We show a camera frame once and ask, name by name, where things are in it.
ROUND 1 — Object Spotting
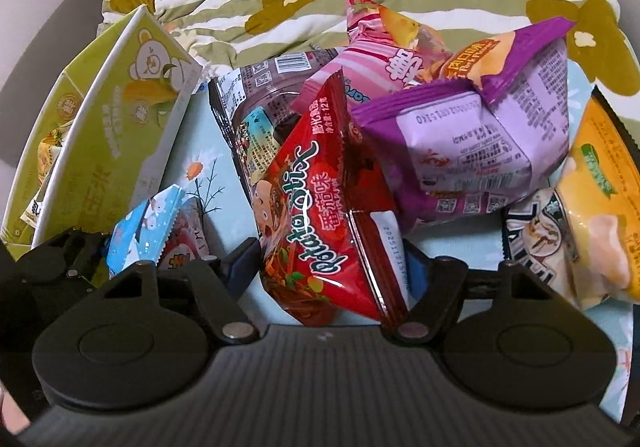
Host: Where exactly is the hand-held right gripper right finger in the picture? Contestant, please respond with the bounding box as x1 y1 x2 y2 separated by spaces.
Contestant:
387 242 557 348

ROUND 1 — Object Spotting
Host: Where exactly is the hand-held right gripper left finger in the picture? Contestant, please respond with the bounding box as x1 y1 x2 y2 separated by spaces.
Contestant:
100 237 262 344

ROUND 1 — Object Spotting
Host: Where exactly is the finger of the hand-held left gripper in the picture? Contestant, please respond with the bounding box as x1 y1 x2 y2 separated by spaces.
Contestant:
30 226 112 289

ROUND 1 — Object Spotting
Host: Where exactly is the blue white snack packet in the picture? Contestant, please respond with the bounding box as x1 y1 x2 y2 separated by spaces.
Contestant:
107 184 211 278

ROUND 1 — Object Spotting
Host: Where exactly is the red snack packet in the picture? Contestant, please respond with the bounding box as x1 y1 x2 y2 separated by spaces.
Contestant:
252 68 411 328

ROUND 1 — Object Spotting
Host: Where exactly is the pile of assorted snack bags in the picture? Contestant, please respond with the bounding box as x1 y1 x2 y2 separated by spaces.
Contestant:
209 0 640 313

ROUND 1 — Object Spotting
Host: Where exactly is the green cardboard box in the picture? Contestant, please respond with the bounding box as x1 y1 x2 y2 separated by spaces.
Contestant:
0 7 203 260

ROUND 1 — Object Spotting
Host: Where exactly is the grey upholstered headboard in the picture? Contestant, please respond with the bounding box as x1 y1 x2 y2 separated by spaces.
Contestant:
0 0 108 102

